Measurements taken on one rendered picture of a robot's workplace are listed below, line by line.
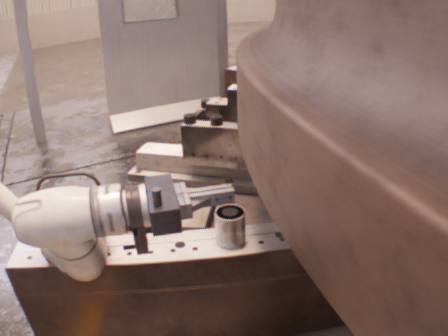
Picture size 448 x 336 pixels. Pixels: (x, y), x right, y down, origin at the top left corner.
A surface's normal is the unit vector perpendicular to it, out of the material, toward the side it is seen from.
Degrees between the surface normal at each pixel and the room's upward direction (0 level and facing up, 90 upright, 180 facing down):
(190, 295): 90
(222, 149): 90
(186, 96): 90
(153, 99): 90
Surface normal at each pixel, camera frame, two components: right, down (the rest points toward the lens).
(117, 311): 0.12, 0.43
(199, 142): -0.27, 0.43
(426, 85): -0.92, -0.12
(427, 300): -0.93, 0.19
